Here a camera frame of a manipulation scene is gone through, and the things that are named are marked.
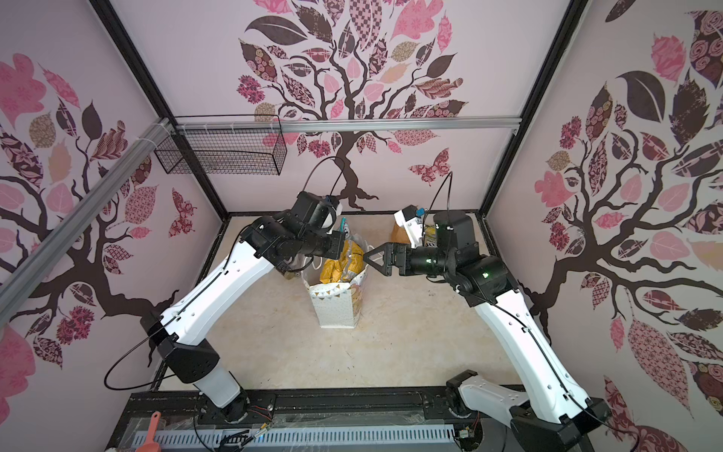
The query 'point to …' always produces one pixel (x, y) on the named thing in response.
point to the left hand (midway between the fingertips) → (341, 247)
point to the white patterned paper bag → (339, 304)
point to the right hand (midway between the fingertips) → (378, 255)
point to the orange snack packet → (398, 234)
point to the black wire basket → (225, 145)
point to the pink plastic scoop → (150, 444)
